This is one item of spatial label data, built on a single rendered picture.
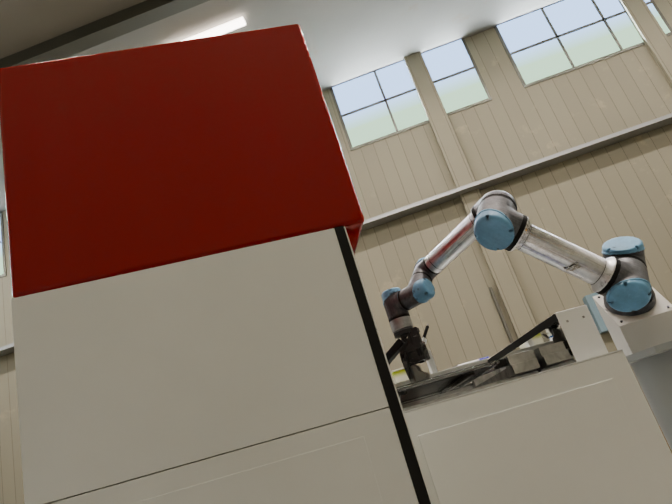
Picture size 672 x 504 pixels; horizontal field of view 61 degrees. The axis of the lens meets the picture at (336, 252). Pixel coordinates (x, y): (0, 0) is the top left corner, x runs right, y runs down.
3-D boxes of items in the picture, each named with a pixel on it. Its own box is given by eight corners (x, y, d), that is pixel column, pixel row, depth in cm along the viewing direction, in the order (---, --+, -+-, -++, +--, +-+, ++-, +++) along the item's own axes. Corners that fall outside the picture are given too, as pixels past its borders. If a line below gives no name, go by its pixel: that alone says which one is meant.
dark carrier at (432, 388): (378, 396, 154) (377, 394, 155) (362, 413, 186) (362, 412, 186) (493, 364, 161) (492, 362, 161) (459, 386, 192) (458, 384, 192)
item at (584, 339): (578, 363, 145) (555, 312, 150) (502, 398, 195) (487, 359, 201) (610, 354, 147) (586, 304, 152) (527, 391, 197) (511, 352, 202)
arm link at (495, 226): (657, 265, 169) (488, 186, 172) (663, 295, 157) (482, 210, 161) (631, 292, 176) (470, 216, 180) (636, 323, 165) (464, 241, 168)
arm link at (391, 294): (392, 284, 197) (375, 294, 202) (402, 314, 193) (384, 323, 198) (406, 285, 203) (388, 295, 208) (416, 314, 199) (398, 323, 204)
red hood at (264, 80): (10, 298, 114) (-6, 66, 136) (118, 378, 188) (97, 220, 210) (368, 220, 127) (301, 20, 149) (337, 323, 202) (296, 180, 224)
